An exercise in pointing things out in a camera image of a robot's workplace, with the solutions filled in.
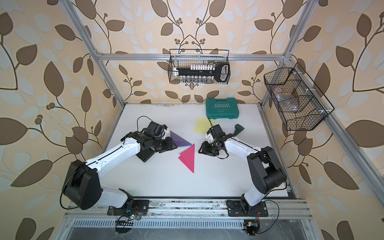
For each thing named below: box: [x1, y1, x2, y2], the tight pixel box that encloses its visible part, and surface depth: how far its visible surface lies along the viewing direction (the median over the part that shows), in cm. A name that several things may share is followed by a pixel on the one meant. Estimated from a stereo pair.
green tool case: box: [205, 97, 240, 120], surface depth 115 cm
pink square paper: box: [178, 143, 195, 174], surface depth 93 cm
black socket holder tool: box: [173, 61, 231, 83], surface depth 86 cm
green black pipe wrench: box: [224, 124, 245, 141], surface depth 107 cm
